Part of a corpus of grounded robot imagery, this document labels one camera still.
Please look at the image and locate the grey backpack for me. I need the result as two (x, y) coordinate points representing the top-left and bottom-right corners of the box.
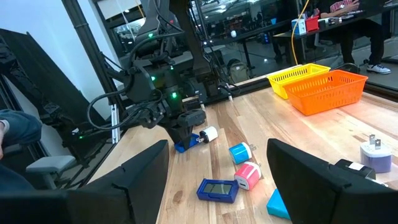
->
(226, 58), (251, 84)

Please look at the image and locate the purple white USB charger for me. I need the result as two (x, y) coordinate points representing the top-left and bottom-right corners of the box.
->
(359, 134), (393, 174)

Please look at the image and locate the blue white box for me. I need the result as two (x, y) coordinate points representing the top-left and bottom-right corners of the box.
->
(291, 18), (307, 35)

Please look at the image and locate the black panel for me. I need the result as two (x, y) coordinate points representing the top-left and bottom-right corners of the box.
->
(0, 27), (105, 125)

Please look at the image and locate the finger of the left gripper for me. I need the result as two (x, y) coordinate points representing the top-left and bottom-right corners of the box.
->
(182, 126), (195, 151)
(169, 127), (184, 147)

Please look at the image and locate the cyan white USB charger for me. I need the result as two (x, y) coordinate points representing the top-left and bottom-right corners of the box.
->
(228, 142), (257, 165)

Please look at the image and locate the white black USB charger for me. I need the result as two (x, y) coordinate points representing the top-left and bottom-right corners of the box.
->
(196, 125), (219, 144)

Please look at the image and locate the grey office chair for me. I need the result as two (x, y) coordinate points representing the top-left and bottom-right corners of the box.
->
(25, 154), (77, 190)

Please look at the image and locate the yellow cable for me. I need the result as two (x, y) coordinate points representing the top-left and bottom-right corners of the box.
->
(290, 0), (311, 66)

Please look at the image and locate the red box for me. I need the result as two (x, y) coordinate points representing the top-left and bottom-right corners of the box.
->
(305, 15), (320, 32)

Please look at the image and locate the yellow plastic basket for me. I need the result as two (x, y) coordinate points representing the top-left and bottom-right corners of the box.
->
(266, 63), (331, 100)

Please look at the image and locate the pink white USB charger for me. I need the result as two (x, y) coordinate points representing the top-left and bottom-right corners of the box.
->
(233, 161), (262, 191)

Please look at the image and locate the silver aluminium extrusion bar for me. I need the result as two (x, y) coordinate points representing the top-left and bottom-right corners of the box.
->
(111, 104), (121, 144)

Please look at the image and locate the orange plastic basket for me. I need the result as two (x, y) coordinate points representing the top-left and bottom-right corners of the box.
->
(283, 69), (369, 116)

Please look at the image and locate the person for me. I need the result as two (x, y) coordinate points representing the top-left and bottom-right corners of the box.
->
(320, 0), (392, 75)
(0, 108), (44, 192)

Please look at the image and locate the blue digital clock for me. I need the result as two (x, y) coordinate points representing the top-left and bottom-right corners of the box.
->
(174, 133), (201, 154)
(196, 178), (239, 204)

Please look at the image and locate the cyan power bank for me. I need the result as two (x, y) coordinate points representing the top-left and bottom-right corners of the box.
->
(266, 188), (292, 221)

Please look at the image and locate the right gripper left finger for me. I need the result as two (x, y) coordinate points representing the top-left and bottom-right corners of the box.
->
(0, 139), (170, 224)

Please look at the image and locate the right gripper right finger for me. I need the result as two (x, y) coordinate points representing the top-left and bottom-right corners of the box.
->
(266, 138), (398, 224)

